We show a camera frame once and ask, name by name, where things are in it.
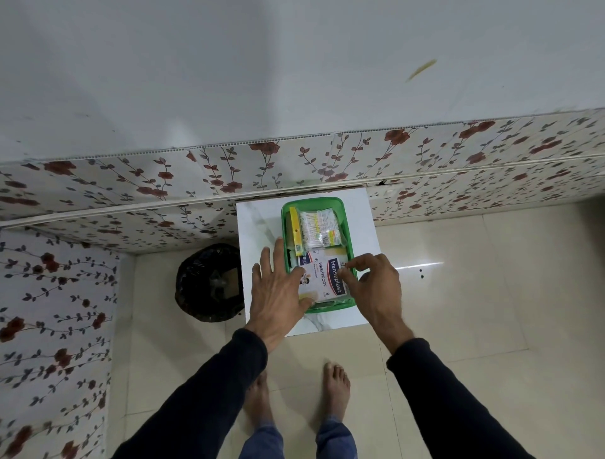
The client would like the person's right hand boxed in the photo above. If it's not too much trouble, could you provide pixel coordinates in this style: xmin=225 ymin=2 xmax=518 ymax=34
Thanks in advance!
xmin=337 ymin=253 xmax=416 ymax=356

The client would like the white table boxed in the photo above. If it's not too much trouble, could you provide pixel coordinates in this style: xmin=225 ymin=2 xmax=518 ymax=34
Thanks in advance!
xmin=235 ymin=188 xmax=381 ymax=337

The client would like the black trash bin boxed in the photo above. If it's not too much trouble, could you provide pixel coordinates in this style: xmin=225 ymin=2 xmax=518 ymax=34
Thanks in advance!
xmin=175 ymin=243 xmax=245 ymax=323

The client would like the green plastic basket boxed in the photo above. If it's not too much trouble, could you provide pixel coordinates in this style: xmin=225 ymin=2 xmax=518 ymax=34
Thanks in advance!
xmin=281 ymin=197 xmax=359 ymax=315

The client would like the person's left trouser leg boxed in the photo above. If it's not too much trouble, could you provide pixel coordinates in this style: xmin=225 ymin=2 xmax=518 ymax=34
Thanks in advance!
xmin=238 ymin=424 xmax=284 ymax=459

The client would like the person's right trouser leg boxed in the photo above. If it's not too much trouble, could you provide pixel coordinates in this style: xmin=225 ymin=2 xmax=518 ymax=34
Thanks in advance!
xmin=315 ymin=419 xmax=358 ymax=459

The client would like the person's trouser leg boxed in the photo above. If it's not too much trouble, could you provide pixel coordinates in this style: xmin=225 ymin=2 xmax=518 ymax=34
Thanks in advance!
xmin=315 ymin=419 xmax=358 ymax=459
xmin=238 ymin=424 xmax=284 ymax=459

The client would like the person's left hand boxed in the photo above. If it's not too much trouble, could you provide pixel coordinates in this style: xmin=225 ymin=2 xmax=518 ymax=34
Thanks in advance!
xmin=245 ymin=237 xmax=316 ymax=354

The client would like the person's right forearm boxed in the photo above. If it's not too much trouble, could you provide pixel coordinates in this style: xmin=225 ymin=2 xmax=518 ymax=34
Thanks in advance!
xmin=386 ymin=337 xmax=535 ymax=459

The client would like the person's left foot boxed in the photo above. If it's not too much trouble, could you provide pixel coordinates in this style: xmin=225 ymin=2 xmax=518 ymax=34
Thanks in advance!
xmin=243 ymin=371 xmax=274 ymax=429

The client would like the person's right foot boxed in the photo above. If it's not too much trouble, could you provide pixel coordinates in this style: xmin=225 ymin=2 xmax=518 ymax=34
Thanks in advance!
xmin=321 ymin=361 xmax=352 ymax=422

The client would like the person's left forearm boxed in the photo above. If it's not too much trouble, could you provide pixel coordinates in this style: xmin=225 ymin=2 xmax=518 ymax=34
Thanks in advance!
xmin=111 ymin=328 xmax=269 ymax=459

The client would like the yellow cotton swab packet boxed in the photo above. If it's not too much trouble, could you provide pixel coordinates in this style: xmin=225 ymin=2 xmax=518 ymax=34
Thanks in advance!
xmin=289 ymin=206 xmax=342 ymax=256

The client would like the person's foot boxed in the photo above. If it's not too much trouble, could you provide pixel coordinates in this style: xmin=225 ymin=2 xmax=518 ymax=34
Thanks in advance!
xmin=243 ymin=371 xmax=274 ymax=429
xmin=321 ymin=361 xmax=352 ymax=422

